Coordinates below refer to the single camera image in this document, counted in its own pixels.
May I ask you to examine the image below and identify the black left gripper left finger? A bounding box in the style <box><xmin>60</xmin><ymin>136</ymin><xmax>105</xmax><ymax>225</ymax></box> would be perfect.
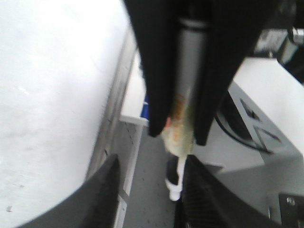
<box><xmin>124</xmin><ymin>0</ymin><xmax>178</xmax><ymax>137</ymax></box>

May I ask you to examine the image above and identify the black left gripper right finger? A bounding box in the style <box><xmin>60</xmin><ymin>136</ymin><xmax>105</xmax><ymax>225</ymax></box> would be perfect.
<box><xmin>194</xmin><ymin>0</ymin><xmax>296</xmax><ymax>145</ymax></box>

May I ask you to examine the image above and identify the white whiteboard marker pen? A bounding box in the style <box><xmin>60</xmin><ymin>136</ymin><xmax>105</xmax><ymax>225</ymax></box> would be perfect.
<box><xmin>161</xmin><ymin>18</ymin><xmax>210</xmax><ymax>160</ymax></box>

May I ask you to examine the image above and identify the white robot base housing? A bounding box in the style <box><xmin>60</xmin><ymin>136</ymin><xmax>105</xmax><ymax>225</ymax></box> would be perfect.
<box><xmin>215</xmin><ymin>57</ymin><xmax>304</xmax><ymax>228</ymax></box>

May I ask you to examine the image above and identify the white whiteboard surface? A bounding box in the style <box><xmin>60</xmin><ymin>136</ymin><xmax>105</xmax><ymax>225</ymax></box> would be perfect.
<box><xmin>0</xmin><ymin>0</ymin><xmax>129</xmax><ymax>228</ymax></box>

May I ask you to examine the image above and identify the aluminium whiteboard tray frame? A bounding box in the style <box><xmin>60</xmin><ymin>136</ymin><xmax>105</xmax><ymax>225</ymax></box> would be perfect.
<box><xmin>86</xmin><ymin>42</ymin><xmax>142</xmax><ymax>201</ymax></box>

